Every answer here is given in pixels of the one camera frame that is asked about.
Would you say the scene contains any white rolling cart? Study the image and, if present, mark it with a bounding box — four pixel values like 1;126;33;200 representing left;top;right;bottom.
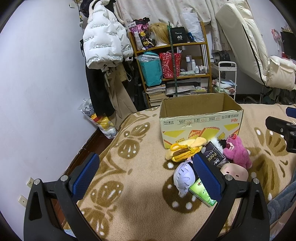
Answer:
211;61;237;100

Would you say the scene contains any white black fluffy plush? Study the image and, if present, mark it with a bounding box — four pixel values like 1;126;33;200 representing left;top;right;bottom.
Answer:
210;137;227;154

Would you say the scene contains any yellow plush toy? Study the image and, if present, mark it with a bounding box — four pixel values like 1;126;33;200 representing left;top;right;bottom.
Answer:
165;137;207;162

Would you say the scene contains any green tissue pack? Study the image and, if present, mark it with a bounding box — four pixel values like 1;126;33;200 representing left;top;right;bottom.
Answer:
189;178;217;207

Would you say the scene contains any beige coat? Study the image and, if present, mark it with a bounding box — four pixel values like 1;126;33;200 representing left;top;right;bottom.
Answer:
104;63;137;130

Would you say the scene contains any cream pillow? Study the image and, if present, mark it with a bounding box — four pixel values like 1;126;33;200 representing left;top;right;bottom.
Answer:
266;56;295;91

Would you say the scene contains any black box number 40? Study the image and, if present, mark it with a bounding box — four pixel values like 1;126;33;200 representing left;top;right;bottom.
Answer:
170;27;187;44

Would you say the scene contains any cardboard box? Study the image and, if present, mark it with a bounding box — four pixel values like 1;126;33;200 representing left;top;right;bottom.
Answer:
159;93;243;149

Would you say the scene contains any purple spiky hair plush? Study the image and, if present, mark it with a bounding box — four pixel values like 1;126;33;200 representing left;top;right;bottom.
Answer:
173;161;198;197

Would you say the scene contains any pink bear plush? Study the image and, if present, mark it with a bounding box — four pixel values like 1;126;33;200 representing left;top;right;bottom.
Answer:
223;134;252;169

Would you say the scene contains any teal bag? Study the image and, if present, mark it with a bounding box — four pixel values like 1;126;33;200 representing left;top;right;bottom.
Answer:
136;51;163;87

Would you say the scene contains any white puffer jacket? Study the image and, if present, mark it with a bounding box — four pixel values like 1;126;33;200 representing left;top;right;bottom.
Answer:
83;1;133;71

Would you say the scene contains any wall socket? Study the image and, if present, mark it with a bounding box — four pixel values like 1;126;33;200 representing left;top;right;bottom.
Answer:
27;177;34;188

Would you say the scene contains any black face tissue pack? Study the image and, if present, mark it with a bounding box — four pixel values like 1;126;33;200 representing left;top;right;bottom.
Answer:
201;141;229;168

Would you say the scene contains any beige patterned blanket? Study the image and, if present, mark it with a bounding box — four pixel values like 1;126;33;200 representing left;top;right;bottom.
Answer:
77;104;295;240

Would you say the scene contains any red gift bag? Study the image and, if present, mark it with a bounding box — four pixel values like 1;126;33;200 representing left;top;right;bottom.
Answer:
159;52;182;79

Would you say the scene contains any green pole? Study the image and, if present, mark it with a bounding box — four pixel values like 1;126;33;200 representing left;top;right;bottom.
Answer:
167;21;178;97

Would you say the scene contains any pink swirl plush cushion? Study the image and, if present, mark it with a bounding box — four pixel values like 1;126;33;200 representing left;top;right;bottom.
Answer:
220;163;248;181

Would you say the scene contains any wooden shelf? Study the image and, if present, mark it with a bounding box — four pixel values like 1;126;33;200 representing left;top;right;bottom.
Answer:
128;18;212;108

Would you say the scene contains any stack of books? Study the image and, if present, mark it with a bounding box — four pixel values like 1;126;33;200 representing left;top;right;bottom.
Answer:
146;84;167;107

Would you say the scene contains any plastic bag of toys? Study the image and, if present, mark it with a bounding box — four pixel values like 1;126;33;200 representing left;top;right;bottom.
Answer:
78;99;117;139

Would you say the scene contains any blonde wig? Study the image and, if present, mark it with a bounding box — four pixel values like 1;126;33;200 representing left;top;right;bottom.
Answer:
149;22;170;47

